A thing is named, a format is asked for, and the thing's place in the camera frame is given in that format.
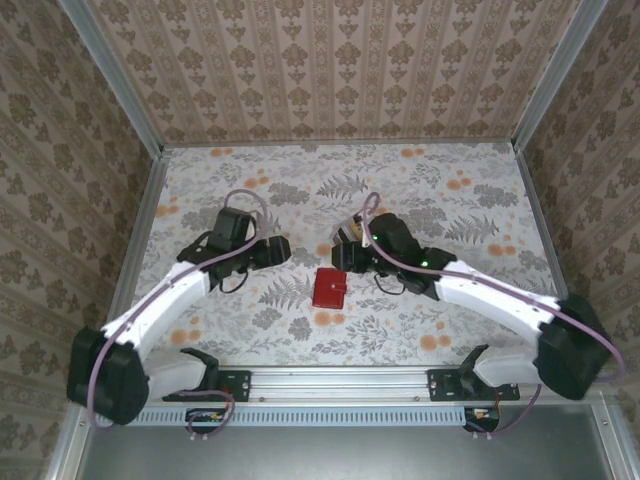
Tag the red card holder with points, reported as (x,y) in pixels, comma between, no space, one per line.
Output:
(327,290)

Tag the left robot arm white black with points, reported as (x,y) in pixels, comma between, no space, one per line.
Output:
(150,315)

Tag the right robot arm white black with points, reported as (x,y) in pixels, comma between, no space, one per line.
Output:
(500,300)

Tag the floral table cover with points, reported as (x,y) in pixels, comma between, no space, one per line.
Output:
(280,190)

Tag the grey metal sheet panel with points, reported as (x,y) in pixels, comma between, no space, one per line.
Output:
(350,455)

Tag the aluminium frame side rail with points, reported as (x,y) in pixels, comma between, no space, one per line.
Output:
(145,220)
(542,215)

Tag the aluminium back frame rail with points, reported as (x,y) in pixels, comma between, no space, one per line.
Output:
(340,144)

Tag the aluminium front frame rail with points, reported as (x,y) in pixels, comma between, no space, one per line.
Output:
(340,382)

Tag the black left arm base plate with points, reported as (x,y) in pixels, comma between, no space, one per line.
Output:
(235,385)

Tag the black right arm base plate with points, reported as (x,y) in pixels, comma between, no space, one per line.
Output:
(445,385)

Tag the aluminium frame corner post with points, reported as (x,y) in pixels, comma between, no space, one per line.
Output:
(110,75)
(555,80)

